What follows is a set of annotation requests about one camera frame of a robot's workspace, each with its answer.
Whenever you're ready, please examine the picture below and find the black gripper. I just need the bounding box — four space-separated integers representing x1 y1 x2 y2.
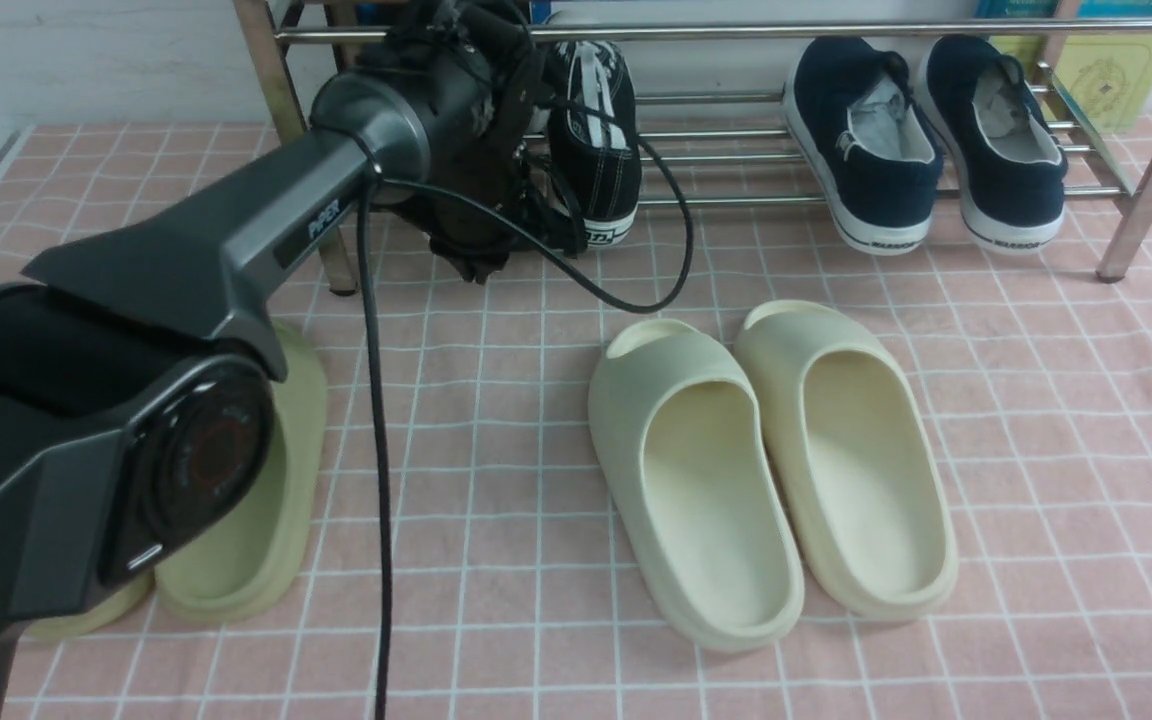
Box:
384 1 588 285

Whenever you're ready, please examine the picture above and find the black canvas sneaker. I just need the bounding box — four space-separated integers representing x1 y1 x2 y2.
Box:
544 41 643 249

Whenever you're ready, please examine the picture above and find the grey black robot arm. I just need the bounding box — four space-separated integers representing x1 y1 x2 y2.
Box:
0 1 550 714

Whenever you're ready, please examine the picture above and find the metal shoe rack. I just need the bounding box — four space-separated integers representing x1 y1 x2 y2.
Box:
233 1 1152 285

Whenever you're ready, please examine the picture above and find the navy left slip-on shoe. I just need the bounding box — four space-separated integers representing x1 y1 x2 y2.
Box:
782 36 945 256

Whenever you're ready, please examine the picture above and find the navy slip-on shoe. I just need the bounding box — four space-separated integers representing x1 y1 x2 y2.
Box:
915 35 1068 255
782 36 945 256

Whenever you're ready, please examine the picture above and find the navy right slip-on shoe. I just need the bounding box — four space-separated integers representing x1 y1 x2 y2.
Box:
915 35 1068 255

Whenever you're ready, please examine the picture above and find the cream left slipper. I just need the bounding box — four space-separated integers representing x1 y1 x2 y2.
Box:
588 318 805 653

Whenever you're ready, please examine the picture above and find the cream slipper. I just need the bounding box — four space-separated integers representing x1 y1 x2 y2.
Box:
588 318 805 653
733 300 958 623

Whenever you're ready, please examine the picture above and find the cream right slipper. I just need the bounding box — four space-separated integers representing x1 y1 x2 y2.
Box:
733 300 958 623

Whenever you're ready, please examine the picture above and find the green right slipper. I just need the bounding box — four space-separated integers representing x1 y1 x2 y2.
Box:
156 323 328 623

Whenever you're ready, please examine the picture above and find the green slipper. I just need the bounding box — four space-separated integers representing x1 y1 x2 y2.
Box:
156 323 328 623
21 570 156 642

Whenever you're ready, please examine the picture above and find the green left slipper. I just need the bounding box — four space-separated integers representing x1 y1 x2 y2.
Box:
21 570 156 642

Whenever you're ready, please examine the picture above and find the pink checkered tablecloth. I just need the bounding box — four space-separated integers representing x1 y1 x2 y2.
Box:
0 123 1152 719

